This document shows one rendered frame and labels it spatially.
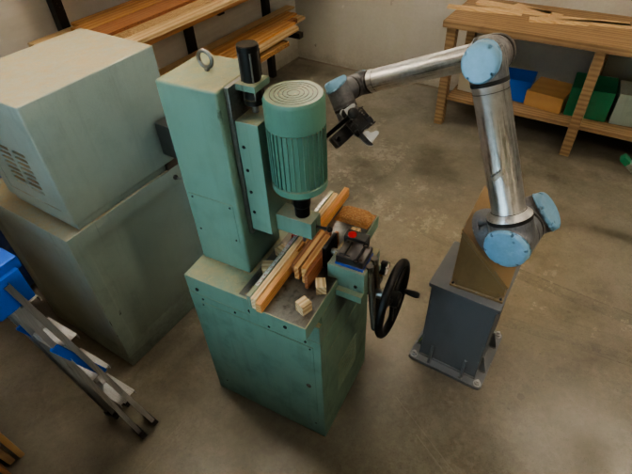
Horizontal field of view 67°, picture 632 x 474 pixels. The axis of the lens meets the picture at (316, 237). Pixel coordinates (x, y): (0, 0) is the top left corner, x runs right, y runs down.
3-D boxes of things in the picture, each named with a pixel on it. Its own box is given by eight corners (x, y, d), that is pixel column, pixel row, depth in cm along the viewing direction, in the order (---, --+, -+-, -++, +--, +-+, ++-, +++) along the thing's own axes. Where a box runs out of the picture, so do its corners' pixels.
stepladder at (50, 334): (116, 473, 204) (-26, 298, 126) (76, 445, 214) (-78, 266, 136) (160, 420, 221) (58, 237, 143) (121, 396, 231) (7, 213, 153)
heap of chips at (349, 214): (367, 229, 178) (368, 222, 176) (333, 219, 183) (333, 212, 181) (376, 215, 184) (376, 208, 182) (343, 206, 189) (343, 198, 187)
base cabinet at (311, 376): (325, 438, 212) (320, 346, 164) (219, 387, 233) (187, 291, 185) (365, 359, 241) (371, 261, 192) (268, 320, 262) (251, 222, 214)
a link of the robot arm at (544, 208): (525, 231, 189) (569, 217, 176) (511, 252, 178) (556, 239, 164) (506, 199, 188) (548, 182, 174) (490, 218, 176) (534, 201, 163)
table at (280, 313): (333, 353, 146) (332, 341, 142) (250, 318, 157) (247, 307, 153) (401, 232, 185) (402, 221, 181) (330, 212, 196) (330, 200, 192)
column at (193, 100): (249, 275, 177) (213, 93, 129) (202, 257, 186) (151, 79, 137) (280, 237, 192) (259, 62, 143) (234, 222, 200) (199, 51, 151)
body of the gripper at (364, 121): (362, 104, 161) (357, 105, 172) (342, 122, 162) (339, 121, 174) (376, 122, 162) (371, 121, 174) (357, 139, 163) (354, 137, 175)
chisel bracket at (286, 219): (312, 244, 162) (310, 225, 156) (276, 231, 167) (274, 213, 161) (322, 230, 166) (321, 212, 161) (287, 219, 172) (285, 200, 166)
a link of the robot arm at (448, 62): (524, 23, 150) (354, 69, 195) (511, 29, 142) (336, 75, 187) (529, 59, 154) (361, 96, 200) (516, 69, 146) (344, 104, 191)
